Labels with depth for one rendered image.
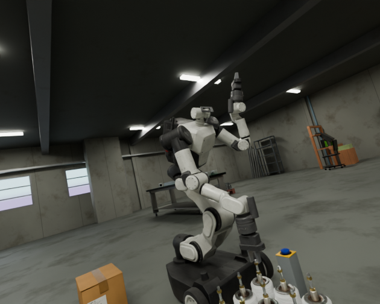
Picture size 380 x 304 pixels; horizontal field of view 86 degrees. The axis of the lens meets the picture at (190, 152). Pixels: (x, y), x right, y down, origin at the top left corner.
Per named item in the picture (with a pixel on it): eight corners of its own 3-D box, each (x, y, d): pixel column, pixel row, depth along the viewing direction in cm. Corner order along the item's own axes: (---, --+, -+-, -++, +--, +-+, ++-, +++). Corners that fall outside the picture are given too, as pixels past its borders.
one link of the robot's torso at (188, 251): (181, 260, 149) (177, 241, 151) (202, 249, 161) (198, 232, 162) (198, 266, 133) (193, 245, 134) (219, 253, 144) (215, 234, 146)
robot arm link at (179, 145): (167, 156, 114) (159, 134, 116) (175, 156, 122) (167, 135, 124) (185, 148, 109) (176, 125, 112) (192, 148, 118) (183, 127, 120)
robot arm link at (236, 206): (241, 217, 91) (215, 205, 98) (248, 212, 98) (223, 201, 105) (244, 204, 90) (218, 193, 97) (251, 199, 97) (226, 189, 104)
